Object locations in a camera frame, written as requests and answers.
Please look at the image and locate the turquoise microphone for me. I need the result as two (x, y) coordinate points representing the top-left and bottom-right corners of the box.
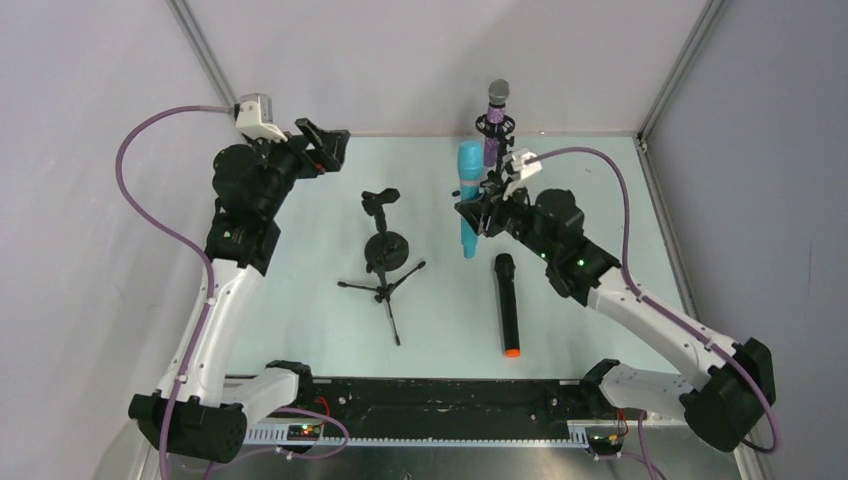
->
(457, 140), (484, 259)

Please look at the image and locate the black tripod shock-mount stand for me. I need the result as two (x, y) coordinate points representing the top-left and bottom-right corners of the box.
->
(475, 114), (515, 171)

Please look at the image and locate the purple glitter microphone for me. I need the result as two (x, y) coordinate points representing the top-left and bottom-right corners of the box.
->
(483, 79), (510, 169)

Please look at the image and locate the black round-base mic stand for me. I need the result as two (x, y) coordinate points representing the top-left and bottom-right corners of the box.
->
(361, 188), (409, 273)

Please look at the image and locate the black small tripod stand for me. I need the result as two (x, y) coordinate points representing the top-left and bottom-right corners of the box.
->
(336, 261), (427, 346)

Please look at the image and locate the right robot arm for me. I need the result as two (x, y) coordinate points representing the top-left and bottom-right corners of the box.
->
(454, 181), (776, 452)

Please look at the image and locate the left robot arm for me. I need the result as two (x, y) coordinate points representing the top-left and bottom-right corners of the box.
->
(128, 118), (351, 464)

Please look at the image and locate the black microphone orange end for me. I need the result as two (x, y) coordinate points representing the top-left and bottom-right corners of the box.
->
(494, 253), (521, 358)

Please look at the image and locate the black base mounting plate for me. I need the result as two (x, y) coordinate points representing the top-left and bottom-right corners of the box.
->
(293, 377), (639, 442)

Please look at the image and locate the right circuit board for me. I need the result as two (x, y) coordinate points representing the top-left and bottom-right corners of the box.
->
(586, 434), (623, 460)

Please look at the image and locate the circuit board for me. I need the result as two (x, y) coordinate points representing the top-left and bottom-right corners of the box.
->
(586, 434), (623, 460)
(285, 424), (323, 443)

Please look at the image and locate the left circuit board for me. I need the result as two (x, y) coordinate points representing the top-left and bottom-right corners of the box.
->
(285, 424), (323, 443)

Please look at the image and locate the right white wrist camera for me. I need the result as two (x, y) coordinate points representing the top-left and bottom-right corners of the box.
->
(501, 147), (543, 201)

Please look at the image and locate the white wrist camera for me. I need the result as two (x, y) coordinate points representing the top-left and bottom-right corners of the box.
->
(235, 93), (289, 143)
(501, 147), (543, 201)

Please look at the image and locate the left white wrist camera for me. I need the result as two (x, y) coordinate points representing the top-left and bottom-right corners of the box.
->
(235, 93), (289, 143)

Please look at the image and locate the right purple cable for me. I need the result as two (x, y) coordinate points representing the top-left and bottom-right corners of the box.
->
(526, 146), (783, 455)

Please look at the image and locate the purple cable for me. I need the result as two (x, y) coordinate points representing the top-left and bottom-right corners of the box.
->
(115, 105), (238, 480)
(526, 146), (783, 455)

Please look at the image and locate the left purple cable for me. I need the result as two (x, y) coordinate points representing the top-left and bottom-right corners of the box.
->
(115, 105), (238, 480)

